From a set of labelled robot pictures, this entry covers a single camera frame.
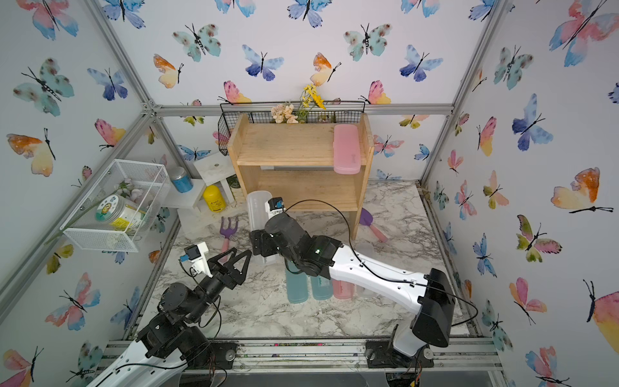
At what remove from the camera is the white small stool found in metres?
0.94

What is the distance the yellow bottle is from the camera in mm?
1015

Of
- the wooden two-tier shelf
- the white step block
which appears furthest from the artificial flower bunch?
the white step block

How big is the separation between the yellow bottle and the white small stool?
2cm

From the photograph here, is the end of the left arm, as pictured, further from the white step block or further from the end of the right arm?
the white step block

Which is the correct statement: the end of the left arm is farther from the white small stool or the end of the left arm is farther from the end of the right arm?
the white small stool

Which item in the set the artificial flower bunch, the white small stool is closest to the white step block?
the white small stool

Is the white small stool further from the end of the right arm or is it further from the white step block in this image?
the end of the right arm

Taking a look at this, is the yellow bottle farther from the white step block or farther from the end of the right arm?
the end of the right arm
